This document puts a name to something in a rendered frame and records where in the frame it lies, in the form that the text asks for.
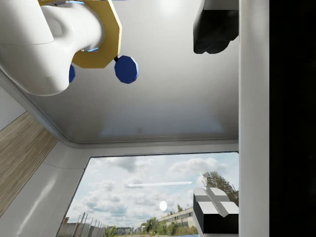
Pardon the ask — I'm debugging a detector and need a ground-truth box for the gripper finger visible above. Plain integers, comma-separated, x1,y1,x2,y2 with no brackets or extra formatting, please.
193,0,239,55
193,187,239,237

